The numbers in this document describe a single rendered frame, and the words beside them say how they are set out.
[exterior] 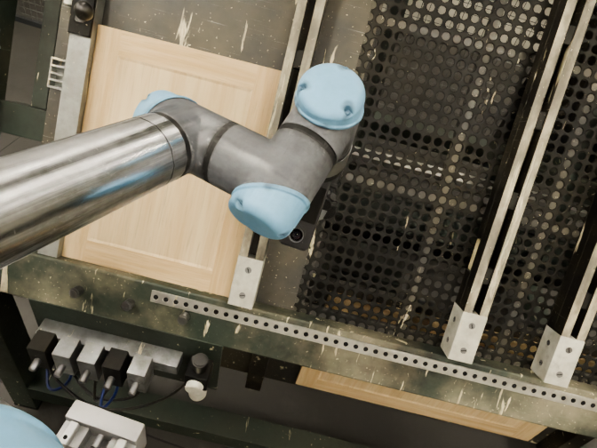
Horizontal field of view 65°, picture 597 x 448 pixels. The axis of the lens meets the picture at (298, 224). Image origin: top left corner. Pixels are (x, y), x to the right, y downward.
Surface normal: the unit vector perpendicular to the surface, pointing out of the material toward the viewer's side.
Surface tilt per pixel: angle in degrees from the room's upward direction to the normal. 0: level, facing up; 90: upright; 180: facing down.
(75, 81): 57
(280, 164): 27
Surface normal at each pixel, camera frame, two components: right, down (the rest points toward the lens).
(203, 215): -0.04, 0.18
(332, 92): 0.04, -0.33
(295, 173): 0.35, -0.13
